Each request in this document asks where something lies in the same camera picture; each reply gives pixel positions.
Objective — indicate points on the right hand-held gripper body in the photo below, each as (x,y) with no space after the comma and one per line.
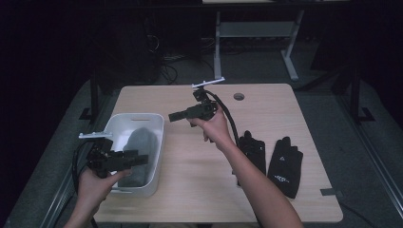
(204,110)

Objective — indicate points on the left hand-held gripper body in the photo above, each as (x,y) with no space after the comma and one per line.
(104,158)

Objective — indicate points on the grey mitten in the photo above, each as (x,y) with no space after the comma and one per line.
(142,141)

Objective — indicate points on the white plastic bin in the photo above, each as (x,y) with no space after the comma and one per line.
(155,142)

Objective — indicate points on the plain black glove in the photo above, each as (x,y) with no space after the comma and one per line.
(256,152)

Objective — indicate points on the black glove with white print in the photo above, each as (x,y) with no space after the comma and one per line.
(285,167)

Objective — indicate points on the person's right hand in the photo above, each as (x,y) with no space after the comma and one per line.
(217,129)

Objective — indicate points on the person's left hand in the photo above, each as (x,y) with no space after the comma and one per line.
(93,188)

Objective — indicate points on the grey tape piece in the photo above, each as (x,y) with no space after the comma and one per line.
(329,192)

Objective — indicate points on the grey metal floor rail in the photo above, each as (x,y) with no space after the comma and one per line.
(374,152)
(60,196)

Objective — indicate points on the black metal stand post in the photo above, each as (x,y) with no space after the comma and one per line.
(94,95)
(355,95)

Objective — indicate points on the grey metal desk frame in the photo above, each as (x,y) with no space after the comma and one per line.
(256,29)

